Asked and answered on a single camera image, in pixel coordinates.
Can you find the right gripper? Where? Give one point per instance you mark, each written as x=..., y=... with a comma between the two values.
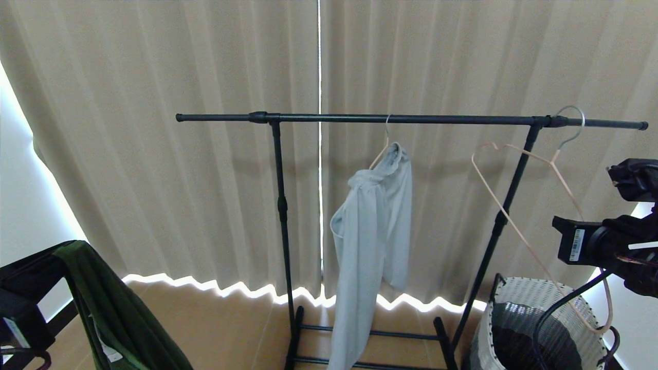
x=591, y=241

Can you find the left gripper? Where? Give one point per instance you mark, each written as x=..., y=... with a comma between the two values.
x=25, y=318

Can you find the pink clothes hanger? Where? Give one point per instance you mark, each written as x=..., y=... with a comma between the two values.
x=384, y=146
x=565, y=185

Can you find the green garment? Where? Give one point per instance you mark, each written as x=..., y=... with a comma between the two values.
x=113, y=308

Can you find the pale grey shorts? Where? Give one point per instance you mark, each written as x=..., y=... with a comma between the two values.
x=365, y=246

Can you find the white laundry basket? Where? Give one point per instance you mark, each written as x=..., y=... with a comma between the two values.
x=581, y=308

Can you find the black clothes rack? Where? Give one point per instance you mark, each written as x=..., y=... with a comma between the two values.
x=411, y=119

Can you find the beige curtain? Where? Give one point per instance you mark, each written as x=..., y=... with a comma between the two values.
x=154, y=154

